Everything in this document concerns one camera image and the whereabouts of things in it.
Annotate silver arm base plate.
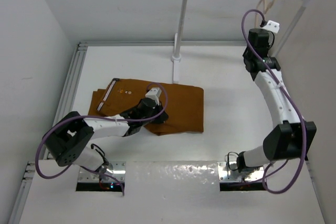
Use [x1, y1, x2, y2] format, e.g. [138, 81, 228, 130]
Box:
[217, 161, 265, 191]

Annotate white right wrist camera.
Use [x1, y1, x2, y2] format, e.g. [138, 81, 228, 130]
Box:
[260, 20, 280, 34]

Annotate brown trousers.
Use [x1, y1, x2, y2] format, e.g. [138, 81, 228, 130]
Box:
[88, 78, 204, 136]

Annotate white clothes rack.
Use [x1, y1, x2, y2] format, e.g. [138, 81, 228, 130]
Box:
[171, 0, 312, 83]

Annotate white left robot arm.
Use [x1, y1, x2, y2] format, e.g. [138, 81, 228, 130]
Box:
[44, 98, 169, 172]

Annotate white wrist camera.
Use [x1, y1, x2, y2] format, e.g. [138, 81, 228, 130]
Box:
[260, 20, 280, 34]
[145, 87, 162, 103]

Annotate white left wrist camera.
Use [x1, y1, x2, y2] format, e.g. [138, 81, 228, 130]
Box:
[145, 87, 162, 103]

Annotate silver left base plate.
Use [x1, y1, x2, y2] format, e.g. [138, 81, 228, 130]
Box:
[76, 162, 126, 192]

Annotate wooden clothes hanger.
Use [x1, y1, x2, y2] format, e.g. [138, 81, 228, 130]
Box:
[256, 0, 276, 17]

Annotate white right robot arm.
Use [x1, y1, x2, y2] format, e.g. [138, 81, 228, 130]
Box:
[237, 28, 303, 172]

